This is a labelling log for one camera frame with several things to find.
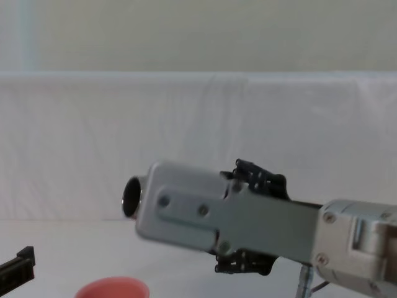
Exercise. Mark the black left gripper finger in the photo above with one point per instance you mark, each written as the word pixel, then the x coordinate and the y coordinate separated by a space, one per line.
pixel 21 267

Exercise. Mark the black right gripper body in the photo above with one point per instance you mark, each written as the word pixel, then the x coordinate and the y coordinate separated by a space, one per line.
pixel 279 186

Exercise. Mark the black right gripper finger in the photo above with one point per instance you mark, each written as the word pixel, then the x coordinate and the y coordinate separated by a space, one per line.
pixel 242 262
pixel 257 177

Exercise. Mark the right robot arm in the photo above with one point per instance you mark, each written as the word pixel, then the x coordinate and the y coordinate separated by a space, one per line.
pixel 263 223

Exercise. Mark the white table cloth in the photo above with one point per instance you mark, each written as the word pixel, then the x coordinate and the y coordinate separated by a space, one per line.
pixel 77 245

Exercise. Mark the pink cup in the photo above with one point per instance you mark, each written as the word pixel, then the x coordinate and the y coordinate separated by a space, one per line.
pixel 111 288

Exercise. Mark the white curtain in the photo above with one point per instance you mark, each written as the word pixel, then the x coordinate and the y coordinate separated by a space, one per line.
pixel 93 139

